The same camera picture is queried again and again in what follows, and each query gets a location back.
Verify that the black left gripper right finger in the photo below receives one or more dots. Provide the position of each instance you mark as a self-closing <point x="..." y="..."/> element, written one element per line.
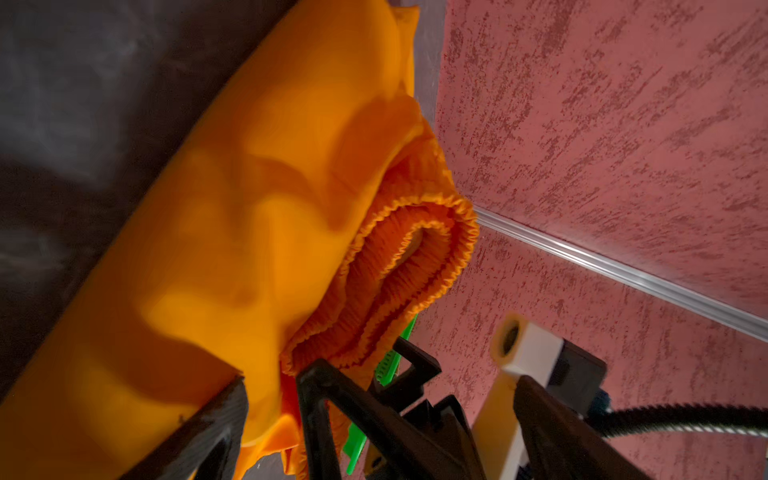
<point x="559" y="444"/>

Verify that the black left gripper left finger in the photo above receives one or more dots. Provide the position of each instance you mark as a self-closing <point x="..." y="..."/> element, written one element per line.
<point x="206" y="446"/>

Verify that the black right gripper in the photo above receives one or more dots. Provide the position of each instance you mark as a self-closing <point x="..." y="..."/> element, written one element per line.
<point x="428" y="442"/>

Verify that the orange shorts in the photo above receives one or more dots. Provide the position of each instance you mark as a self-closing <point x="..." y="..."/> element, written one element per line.
<point x="309" y="214"/>

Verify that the right aluminium corner post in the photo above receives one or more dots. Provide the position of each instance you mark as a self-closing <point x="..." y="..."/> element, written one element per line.
<point x="717" y="311"/>

